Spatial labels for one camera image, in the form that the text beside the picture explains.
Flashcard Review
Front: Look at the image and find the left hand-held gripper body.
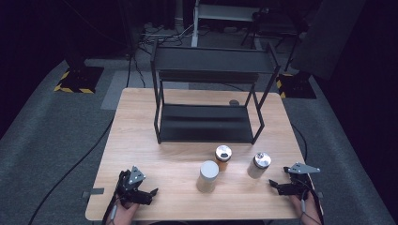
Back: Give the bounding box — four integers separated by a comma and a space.
115, 165, 152, 209

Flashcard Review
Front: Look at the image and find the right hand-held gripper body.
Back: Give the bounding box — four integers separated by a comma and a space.
278, 162, 321, 198

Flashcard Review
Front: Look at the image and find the person's left hand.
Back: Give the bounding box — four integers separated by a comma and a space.
105, 201, 141, 225

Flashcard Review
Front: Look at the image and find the person's right hand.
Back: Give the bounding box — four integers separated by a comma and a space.
288, 190, 323, 225

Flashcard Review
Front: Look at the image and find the silver can with tab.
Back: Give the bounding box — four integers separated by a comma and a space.
246, 151, 272, 180

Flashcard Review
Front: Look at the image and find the grey table edge clip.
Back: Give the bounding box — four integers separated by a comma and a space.
81, 187, 105, 199

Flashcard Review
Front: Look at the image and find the spice jar with white lid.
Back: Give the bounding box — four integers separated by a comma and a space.
195, 159, 221, 194

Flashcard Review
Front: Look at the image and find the amber spice jar silver lid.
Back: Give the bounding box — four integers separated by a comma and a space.
214, 144, 234, 173

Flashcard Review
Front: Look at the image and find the black base with yellow stripes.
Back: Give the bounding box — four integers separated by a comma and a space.
53, 65, 105, 95
275, 71, 317, 100

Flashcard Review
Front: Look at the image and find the black two-tier metal rack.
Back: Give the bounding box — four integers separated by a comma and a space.
150, 38, 282, 145

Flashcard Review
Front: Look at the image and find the dark grey panel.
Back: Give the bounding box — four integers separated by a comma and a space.
290, 0, 368, 82

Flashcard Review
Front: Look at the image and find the black chair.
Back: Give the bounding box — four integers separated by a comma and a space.
239, 7, 302, 53

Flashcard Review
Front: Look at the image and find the right gripper cable with plug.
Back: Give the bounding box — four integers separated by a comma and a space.
298, 177, 325, 225

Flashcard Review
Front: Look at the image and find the gripper cable with plug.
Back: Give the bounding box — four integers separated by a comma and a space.
298, 177, 325, 225
102, 186, 122, 225

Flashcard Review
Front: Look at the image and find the left gripper cable with plug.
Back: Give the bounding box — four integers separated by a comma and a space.
102, 186, 122, 225

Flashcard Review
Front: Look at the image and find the long black floor cable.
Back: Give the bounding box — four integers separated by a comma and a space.
27, 117, 115, 225

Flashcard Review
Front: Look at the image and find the bundle of cables and power strip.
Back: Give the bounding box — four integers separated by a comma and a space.
139, 22, 195, 48

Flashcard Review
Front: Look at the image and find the white desk frame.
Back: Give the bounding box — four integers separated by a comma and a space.
191, 0, 265, 48

